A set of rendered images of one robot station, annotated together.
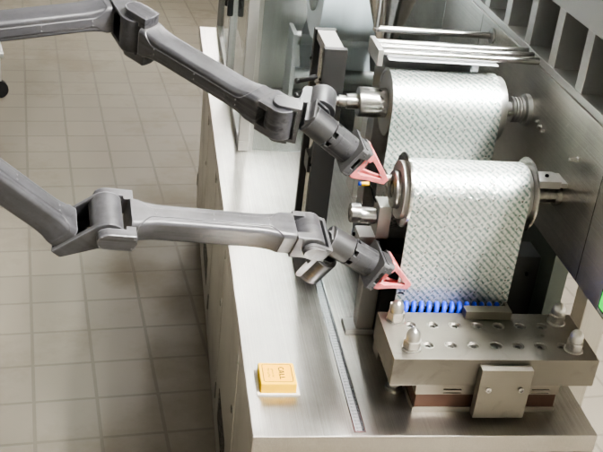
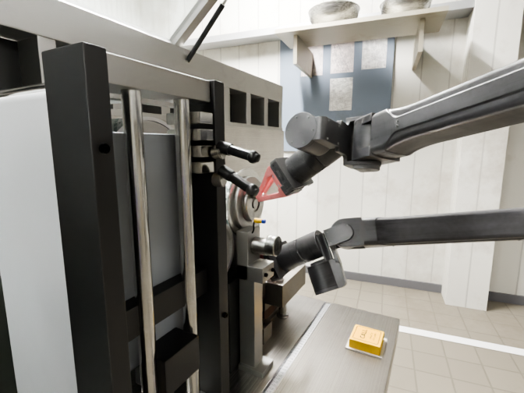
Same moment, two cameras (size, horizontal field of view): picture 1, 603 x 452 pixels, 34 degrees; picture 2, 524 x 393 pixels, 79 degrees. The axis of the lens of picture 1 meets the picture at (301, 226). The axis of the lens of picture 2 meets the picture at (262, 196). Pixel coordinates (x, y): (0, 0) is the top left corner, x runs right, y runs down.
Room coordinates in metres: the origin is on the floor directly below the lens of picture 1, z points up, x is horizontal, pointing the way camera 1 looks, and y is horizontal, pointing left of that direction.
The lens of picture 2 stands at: (2.27, 0.25, 1.37)
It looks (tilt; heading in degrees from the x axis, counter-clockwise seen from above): 9 degrees down; 219
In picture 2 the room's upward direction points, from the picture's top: straight up
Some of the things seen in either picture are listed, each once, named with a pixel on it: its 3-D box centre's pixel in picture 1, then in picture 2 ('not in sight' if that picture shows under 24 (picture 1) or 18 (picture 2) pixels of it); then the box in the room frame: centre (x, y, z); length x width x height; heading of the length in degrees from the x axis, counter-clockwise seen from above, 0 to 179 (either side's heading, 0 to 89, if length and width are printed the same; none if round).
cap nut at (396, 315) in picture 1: (397, 310); not in sight; (1.64, -0.20, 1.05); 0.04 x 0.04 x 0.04
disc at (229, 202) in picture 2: (403, 189); (246, 203); (1.77, -0.19, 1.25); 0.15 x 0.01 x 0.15; 10
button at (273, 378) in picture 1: (276, 378); (366, 339); (1.57, 0.01, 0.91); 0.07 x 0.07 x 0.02; 10
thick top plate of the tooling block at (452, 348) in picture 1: (483, 348); (232, 270); (1.62, -0.38, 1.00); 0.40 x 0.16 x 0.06; 100
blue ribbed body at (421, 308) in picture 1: (452, 309); not in sight; (1.71, -0.32, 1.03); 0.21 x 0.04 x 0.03; 100
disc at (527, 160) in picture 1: (524, 194); not in sight; (1.82, -0.44, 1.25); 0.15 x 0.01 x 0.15; 10
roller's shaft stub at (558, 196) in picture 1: (542, 194); not in sight; (1.82, -0.47, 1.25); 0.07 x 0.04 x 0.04; 100
